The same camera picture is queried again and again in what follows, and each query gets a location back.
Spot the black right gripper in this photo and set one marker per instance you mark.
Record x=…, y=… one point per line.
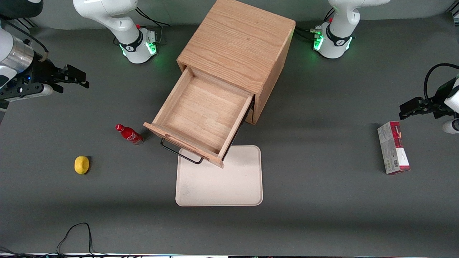
x=42, y=74

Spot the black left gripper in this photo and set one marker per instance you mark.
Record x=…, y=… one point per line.
x=438, y=97

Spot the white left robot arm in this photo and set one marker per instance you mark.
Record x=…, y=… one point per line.
x=339, y=39

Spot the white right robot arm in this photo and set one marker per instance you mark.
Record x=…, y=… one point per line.
x=107, y=10

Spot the wooden drawer cabinet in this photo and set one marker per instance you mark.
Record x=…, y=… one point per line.
x=236, y=39

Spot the grey and red carton box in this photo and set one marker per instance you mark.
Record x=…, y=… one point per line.
x=392, y=150

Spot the red cola bottle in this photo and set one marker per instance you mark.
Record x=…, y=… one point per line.
x=129, y=134

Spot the yellow lemon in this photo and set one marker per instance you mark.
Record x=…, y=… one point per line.
x=81, y=165

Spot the beige plastic tray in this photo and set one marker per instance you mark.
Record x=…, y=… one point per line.
x=229, y=182

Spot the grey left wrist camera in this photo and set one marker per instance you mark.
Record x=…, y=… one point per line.
x=451, y=126

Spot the aluminium frame rail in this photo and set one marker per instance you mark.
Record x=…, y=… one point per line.
x=27, y=23

